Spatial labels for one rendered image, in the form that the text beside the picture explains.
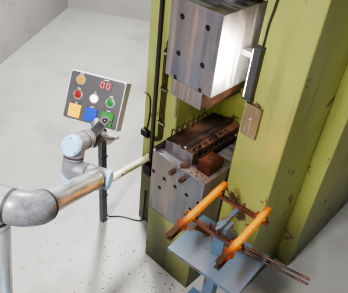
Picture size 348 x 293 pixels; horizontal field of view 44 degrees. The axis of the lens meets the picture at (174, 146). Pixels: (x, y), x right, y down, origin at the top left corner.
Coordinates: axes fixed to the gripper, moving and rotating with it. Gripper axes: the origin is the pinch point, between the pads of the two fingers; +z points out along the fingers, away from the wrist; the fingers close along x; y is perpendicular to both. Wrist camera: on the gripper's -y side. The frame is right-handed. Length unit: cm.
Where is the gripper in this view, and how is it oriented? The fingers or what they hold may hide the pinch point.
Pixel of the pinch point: (109, 127)
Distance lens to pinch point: 221.5
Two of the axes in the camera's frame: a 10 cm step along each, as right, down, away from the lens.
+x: 7.5, 6.6, -0.8
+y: -5.9, 7.2, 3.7
